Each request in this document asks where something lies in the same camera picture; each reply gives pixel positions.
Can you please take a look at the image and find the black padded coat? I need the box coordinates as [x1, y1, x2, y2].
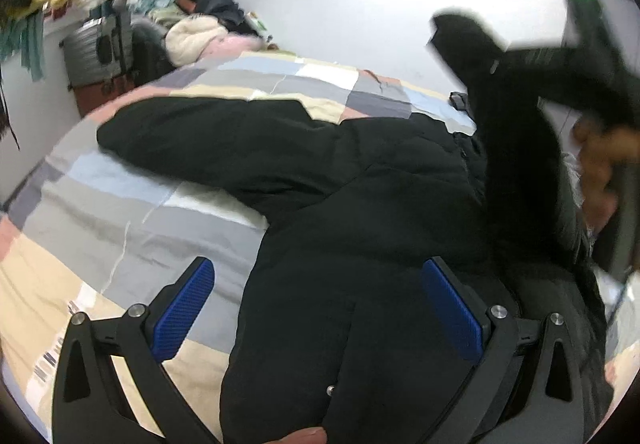
[96, 14, 613, 443]

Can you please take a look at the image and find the patchwork bed quilt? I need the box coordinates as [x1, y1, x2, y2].
[1, 52, 474, 437]

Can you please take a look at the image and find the dark clothes pile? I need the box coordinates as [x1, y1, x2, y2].
[194, 0, 246, 33]

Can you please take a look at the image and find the person right hand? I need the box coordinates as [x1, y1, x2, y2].
[572, 116, 639, 232]

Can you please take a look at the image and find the teal hanging scarf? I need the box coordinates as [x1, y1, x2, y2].
[0, 10, 46, 82]

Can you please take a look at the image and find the silver suitcase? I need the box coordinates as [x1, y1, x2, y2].
[60, 12, 134, 89]

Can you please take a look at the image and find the cream fluffy garment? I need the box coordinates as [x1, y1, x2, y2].
[165, 14, 228, 67]

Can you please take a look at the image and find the pink fluffy garment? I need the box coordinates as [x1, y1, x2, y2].
[198, 34, 265, 60]

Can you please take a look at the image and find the person left hand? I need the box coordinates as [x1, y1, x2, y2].
[267, 427, 328, 444]

